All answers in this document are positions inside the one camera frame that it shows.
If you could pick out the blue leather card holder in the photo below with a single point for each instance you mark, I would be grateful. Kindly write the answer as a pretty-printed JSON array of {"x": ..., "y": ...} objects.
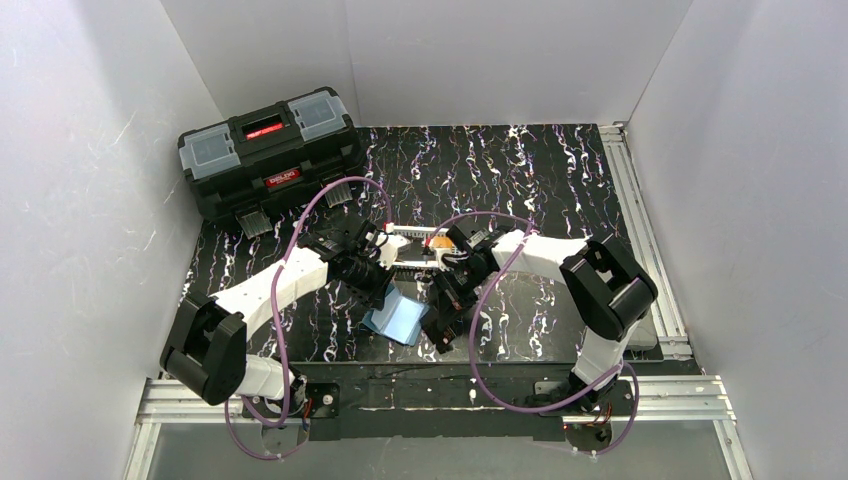
[{"x": 400, "y": 318}]

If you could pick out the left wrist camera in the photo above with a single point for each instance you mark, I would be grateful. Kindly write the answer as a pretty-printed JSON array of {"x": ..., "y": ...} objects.
[{"x": 390, "y": 244}]

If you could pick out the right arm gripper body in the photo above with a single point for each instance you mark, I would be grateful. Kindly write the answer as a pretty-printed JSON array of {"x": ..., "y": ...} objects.
[{"x": 460, "y": 248}]

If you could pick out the white plastic basket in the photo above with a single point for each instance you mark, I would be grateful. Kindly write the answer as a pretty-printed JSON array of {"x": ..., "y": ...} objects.
[{"x": 418, "y": 256}]

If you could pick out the black VIP card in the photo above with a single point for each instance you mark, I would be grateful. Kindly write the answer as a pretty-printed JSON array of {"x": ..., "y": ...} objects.
[{"x": 441, "y": 347}]

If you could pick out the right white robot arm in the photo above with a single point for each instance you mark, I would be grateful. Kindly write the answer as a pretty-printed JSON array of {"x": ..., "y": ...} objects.
[{"x": 609, "y": 288}]

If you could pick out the black red toolbox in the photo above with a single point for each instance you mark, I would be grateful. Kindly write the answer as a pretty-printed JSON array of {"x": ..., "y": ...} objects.
[{"x": 248, "y": 170}]

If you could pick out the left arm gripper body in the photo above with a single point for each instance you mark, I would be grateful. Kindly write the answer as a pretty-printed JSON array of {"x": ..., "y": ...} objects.
[{"x": 365, "y": 240}]

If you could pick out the aluminium frame rail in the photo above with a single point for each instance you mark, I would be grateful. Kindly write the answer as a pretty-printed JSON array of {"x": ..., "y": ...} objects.
[{"x": 693, "y": 397}]

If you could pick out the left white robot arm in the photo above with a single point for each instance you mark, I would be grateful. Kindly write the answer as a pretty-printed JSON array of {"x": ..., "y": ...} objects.
[{"x": 206, "y": 349}]

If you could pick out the orange credit card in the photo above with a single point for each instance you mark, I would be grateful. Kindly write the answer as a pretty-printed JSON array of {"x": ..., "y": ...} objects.
[{"x": 440, "y": 245}]

